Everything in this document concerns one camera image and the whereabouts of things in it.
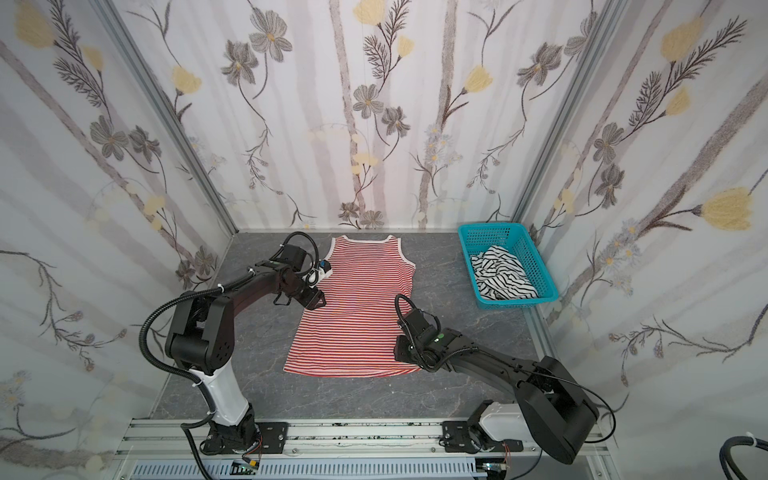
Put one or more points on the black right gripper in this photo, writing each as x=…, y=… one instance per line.
x=411, y=349

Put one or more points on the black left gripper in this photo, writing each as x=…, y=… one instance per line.
x=310, y=293

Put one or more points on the red white striped tank top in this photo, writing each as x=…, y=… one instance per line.
x=354, y=334

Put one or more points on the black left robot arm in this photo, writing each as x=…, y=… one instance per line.
x=201, y=340

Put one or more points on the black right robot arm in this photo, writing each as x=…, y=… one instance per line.
x=557, y=410

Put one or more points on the black white striped tank top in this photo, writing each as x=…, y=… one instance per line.
x=500, y=276

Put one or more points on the teal plastic basket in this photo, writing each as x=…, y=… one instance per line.
x=479, y=237

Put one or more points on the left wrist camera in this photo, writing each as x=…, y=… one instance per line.
x=321, y=270

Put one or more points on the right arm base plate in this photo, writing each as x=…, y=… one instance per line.
x=467, y=437

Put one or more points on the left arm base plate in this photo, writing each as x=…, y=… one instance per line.
x=263, y=437

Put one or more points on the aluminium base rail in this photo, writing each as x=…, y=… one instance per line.
x=304, y=439

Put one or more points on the white perforated cable duct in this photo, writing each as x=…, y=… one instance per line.
x=382, y=468

